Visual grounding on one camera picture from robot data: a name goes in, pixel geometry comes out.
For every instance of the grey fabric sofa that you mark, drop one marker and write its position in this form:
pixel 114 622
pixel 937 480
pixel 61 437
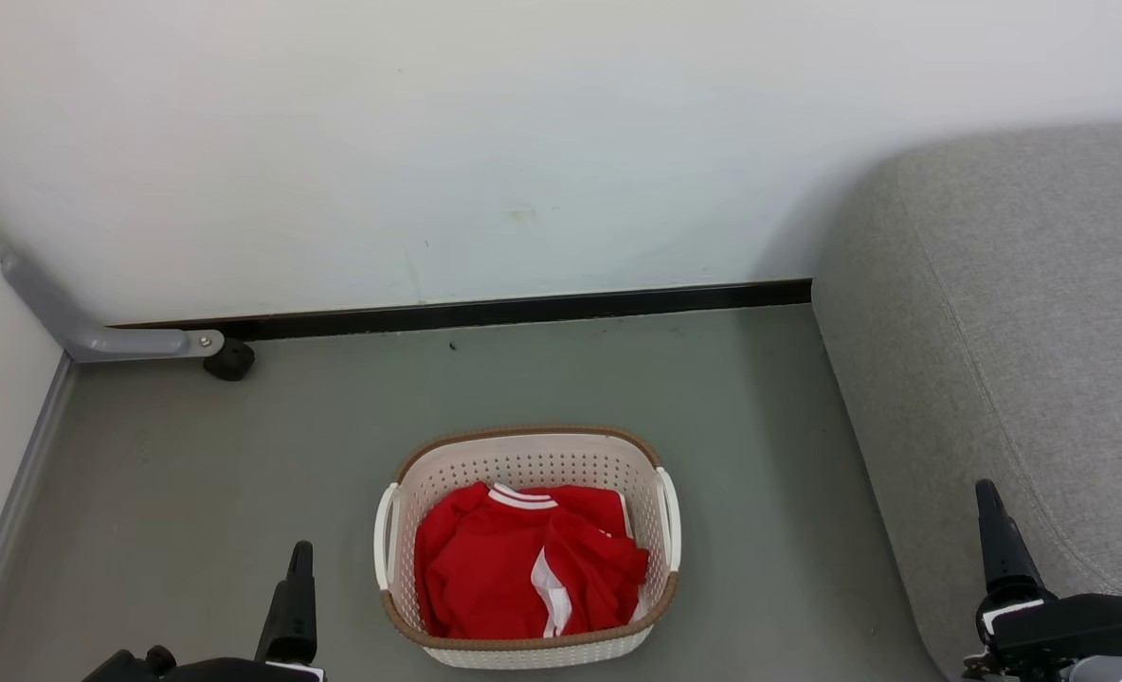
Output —
pixel 1016 313

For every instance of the black baseboard strip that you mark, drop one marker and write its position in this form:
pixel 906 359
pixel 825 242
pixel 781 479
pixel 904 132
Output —
pixel 523 309

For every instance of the red basketball jersey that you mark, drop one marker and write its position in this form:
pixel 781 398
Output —
pixel 485 568

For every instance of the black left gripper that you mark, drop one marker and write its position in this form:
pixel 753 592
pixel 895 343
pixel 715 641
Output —
pixel 210 671

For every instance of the grey metal support leg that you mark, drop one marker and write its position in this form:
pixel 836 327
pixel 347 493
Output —
pixel 78 332

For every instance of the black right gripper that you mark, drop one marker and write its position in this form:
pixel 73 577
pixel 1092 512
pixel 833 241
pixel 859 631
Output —
pixel 1073 630

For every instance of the white perforated laundry basket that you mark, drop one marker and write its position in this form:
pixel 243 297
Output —
pixel 523 459

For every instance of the grey skirting strip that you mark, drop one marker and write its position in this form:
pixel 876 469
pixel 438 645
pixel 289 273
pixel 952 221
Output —
pixel 11 511

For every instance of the black caster wheel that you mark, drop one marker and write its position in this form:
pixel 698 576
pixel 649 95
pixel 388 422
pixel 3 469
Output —
pixel 230 361

